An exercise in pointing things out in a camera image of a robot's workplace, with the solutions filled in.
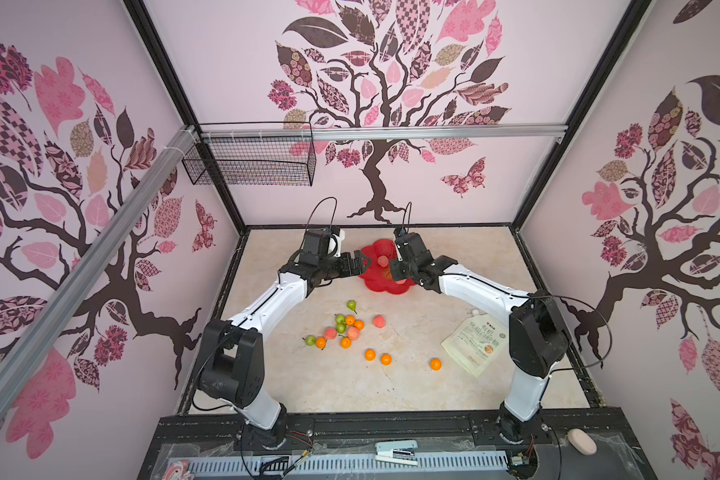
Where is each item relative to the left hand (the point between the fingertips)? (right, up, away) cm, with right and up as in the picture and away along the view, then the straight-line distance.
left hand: (360, 266), depth 86 cm
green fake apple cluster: (-6, -19, +6) cm, 21 cm away
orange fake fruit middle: (+8, -27, -1) cm, 28 cm away
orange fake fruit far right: (+22, -28, -3) cm, 35 cm away
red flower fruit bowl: (+6, -3, +18) cm, 19 cm away
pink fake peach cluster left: (-9, -21, +4) cm, 23 cm away
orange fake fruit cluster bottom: (-5, -23, +1) cm, 23 cm away
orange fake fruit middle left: (+3, -26, -1) cm, 26 cm away
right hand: (+12, +3, +5) cm, 13 cm away
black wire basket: (-45, +42, +36) cm, 71 cm away
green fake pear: (-3, -13, +10) cm, 17 cm away
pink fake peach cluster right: (-2, -21, +3) cm, 21 cm away
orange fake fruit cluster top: (-1, -19, +6) cm, 20 cm away
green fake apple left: (-15, -22, +2) cm, 27 cm away
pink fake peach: (+6, -17, +4) cm, 19 cm away
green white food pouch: (+36, -23, +2) cm, 43 cm away
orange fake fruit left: (-12, -23, +2) cm, 26 cm away
